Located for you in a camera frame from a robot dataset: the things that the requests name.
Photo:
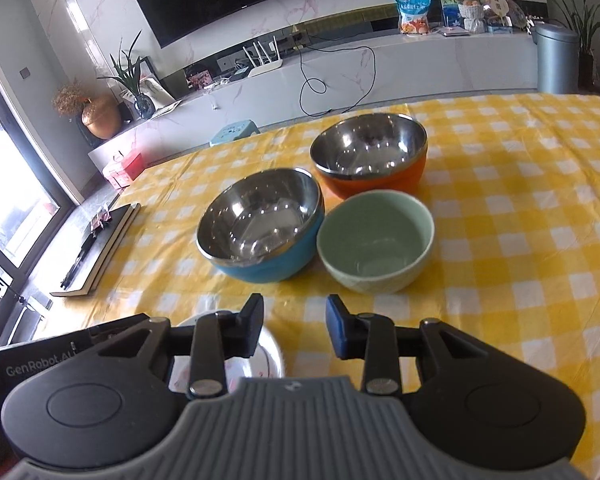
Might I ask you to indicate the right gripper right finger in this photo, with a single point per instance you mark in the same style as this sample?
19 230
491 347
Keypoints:
467 398

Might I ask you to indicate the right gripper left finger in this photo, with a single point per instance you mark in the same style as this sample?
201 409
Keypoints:
119 399

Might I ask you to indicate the white painted plate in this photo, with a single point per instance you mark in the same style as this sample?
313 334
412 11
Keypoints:
267 360

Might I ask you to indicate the green ceramic bowl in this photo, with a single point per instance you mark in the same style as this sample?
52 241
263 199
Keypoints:
377 242

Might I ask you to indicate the blue steel bowl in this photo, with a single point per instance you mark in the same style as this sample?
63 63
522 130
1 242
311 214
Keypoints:
263 228

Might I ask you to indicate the orange steel bowl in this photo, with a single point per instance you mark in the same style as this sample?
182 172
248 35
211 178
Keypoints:
376 151

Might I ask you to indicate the black notebook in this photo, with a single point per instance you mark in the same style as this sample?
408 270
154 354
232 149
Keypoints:
103 236

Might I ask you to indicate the yellow checkered tablecloth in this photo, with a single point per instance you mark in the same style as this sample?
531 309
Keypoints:
513 183

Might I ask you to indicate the pink storage box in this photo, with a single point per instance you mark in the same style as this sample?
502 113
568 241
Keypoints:
124 169

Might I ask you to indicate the copper round vase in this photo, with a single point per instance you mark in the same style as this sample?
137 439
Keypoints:
102 117

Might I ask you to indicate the blue plastic stool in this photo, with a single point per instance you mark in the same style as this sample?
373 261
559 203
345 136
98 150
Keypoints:
235 131

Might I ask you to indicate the white tv console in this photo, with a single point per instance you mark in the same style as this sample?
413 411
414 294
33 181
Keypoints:
367 72

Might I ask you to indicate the blue vase with plant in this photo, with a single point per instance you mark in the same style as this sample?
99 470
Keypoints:
127 73

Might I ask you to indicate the grey metal trash bin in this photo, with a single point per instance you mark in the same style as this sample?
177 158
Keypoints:
558 58

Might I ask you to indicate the white wifi router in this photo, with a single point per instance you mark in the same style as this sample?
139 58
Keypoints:
263 58

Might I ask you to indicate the potted floor plant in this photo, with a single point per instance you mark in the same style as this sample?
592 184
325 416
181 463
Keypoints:
582 19

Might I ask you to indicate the blue snack bag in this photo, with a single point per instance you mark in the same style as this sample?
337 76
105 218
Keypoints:
413 17

